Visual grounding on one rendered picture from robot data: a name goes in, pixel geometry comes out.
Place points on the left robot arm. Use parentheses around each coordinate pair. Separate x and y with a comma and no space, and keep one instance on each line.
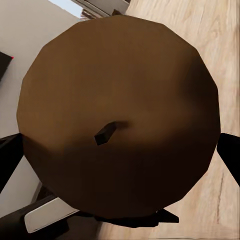
(46,219)

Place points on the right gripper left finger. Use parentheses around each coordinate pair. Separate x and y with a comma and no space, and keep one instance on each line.
(11,153)

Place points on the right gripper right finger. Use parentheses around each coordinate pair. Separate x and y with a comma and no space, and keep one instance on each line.
(228,147)

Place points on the pillar candle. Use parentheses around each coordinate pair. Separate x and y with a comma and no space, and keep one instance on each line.
(119,116)

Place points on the cabinet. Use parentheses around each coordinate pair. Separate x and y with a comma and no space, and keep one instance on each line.
(80,228)

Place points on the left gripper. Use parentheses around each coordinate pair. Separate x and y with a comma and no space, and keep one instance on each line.
(161,216)

